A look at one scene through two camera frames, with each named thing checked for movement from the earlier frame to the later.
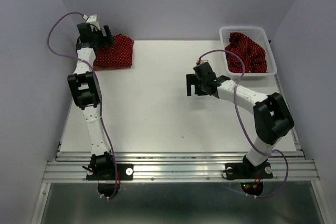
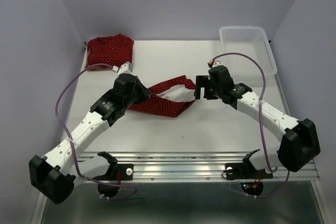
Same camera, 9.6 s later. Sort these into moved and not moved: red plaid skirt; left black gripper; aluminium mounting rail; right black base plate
Moved: left black gripper
Not moved: aluminium mounting rail; red plaid skirt; right black base plate
